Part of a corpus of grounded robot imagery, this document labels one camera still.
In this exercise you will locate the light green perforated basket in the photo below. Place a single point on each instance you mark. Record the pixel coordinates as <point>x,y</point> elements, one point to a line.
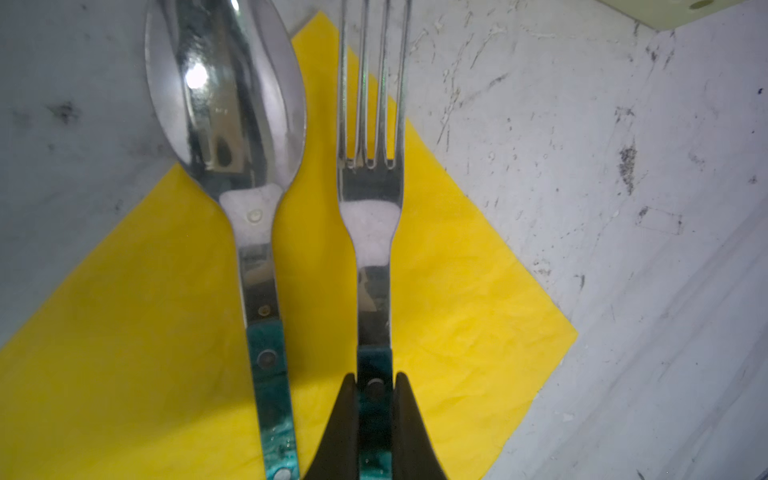
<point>662,15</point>

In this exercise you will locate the yellow paper napkin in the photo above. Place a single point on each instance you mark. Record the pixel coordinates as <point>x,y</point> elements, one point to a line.
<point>136,367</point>

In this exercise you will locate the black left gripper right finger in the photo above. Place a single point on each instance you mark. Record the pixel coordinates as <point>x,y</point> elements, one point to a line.
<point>413,456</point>

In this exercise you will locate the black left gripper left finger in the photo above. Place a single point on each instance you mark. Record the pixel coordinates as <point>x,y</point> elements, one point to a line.
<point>337,454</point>

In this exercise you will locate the spoon with green handle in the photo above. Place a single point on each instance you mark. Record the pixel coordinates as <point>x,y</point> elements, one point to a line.
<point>226,87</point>

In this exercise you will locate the fork with green handle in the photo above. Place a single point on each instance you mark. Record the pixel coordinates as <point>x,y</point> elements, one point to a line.
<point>370,186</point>

